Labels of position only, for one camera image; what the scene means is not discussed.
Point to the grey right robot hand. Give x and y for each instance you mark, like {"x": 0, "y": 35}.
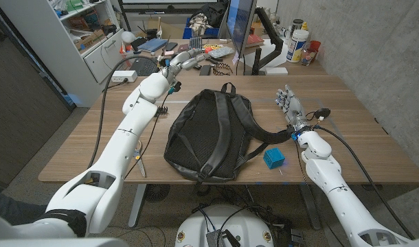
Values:
{"x": 293, "y": 108}

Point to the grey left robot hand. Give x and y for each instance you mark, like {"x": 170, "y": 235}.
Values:
{"x": 183, "y": 60}

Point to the black backpack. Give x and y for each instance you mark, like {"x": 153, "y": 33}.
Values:
{"x": 202, "y": 137}

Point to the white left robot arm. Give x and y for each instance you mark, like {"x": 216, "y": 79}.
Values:
{"x": 123, "y": 144}

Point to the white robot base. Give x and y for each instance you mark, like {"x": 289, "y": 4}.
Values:
{"x": 226, "y": 223}

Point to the small black keyboard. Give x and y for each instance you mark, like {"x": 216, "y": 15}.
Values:
{"x": 195, "y": 42}

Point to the black phone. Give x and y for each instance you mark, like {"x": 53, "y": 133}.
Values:
{"x": 205, "y": 70}

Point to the blue notebook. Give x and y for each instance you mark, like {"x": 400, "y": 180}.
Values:
{"x": 152, "y": 45}

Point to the blue storage bin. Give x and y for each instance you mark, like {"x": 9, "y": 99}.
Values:
{"x": 209, "y": 32}

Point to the blue plastic cube box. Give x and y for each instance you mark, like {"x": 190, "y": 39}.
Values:
{"x": 274, "y": 158}

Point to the black jacket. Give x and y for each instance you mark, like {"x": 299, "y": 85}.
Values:
{"x": 213, "y": 12}

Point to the white round lamp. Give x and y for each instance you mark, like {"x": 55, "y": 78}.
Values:
{"x": 128, "y": 37}

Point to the white wipes canister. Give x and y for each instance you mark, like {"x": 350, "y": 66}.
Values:
{"x": 296, "y": 46}

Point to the wooden work table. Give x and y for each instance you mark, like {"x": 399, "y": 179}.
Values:
{"x": 350, "y": 137}

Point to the white power strip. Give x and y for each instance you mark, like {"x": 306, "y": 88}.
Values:
{"x": 122, "y": 76}

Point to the computer monitor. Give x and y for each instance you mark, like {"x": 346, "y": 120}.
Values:
{"x": 240, "y": 24}

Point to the yellow bottle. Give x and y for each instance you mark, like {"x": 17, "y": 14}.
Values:
{"x": 304, "y": 26}

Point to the dark bottle with black lid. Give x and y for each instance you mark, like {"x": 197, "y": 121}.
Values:
{"x": 296, "y": 24}

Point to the white shelf cabinet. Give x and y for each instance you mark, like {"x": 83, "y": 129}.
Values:
{"x": 58, "y": 51}

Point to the black floor fan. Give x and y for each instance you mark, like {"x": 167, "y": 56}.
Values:
{"x": 156, "y": 193}

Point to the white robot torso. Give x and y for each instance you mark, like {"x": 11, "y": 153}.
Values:
{"x": 58, "y": 243}

